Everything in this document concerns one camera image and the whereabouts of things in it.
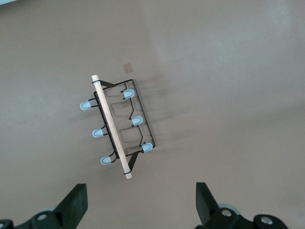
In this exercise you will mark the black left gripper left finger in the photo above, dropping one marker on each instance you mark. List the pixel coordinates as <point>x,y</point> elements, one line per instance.
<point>71,207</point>

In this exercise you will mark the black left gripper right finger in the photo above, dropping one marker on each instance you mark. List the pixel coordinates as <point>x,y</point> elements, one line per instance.
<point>207,210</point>

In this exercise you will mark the brown paper table cover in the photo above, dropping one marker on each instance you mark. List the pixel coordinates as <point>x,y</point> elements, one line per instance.
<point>214,71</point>

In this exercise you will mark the small brown tape patch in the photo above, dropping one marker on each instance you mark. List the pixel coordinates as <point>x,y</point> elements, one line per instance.
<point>128,68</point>

